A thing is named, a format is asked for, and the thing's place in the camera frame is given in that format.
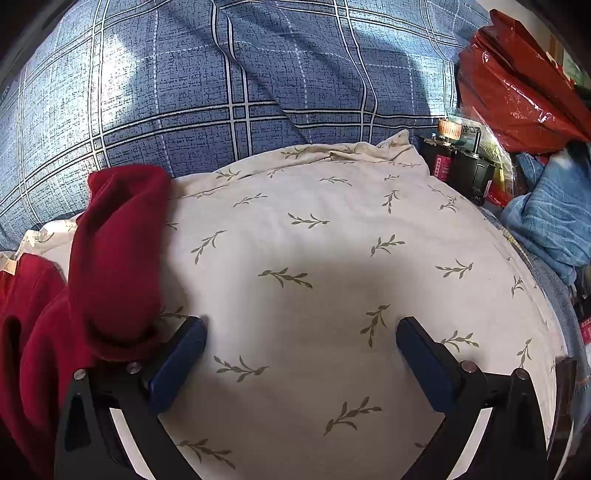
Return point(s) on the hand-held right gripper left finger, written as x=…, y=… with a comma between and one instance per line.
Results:
x=178, y=369

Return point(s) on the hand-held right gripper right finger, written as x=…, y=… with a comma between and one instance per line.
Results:
x=427, y=369

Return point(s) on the red knit sweater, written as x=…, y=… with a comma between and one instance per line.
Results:
x=115, y=254

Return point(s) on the grey-blue striped cloth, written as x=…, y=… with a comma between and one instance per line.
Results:
x=554, y=295

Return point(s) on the cream leaf-print sheet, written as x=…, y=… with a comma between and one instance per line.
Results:
x=323, y=230

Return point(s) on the light blue towel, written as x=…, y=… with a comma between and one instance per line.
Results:
x=554, y=207

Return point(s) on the black box with pink label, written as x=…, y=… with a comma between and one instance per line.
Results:
x=438, y=164

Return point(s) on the orange-labelled packet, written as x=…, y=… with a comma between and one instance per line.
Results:
x=450, y=130

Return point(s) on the blue plaid quilt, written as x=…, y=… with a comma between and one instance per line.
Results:
x=184, y=92

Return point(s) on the red plastic bag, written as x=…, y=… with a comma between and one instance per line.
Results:
x=517, y=101

